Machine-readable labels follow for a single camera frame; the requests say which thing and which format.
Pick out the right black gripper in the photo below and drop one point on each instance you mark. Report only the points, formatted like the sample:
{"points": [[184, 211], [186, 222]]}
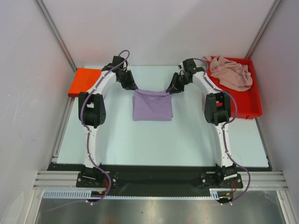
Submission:
{"points": [[177, 81]]}

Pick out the folded orange t-shirt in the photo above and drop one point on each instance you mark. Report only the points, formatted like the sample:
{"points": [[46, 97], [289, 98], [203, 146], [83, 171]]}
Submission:
{"points": [[84, 79]]}

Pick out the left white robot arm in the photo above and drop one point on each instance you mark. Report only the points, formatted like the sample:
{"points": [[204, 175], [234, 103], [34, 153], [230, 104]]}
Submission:
{"points": [[92, 111]]}

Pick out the aluminium corner post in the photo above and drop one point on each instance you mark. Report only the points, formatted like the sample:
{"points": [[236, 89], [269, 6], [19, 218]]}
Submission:
{"points": [[270, 15], [55, 32]]}

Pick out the left aluminium corner post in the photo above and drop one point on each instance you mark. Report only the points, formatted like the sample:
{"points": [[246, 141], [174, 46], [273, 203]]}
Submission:
{"points": [[55, 32]]}

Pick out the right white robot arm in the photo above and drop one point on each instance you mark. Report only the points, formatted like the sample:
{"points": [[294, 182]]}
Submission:
{"points": [[217, 112]]}

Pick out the purple t-shirt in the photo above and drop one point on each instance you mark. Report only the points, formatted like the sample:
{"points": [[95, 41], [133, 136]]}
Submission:
{"points": [[152, 106]]}

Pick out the folded dark red t-shirt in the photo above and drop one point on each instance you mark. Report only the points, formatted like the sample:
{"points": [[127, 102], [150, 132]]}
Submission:
{"points": [[73, 95]]}

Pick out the crumpled pink t-shirt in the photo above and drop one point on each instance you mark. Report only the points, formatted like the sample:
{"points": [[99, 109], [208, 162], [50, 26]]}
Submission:
{"points": [[230, 74]]}

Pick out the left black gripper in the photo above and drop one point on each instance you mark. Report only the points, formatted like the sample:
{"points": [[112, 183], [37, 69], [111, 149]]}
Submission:
{"points": [[131, 85]]}

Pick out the aluminium frame rail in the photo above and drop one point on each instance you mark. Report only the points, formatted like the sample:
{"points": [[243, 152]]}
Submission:
{"points": [[258, 180]]}

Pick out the right aluminium corner post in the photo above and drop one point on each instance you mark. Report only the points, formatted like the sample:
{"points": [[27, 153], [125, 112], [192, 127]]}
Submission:
{"points": [[270, 15]]}

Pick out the red plastic bin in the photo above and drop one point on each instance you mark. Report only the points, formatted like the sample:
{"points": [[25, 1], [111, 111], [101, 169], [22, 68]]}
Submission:
{"points": [[248, 102]]}

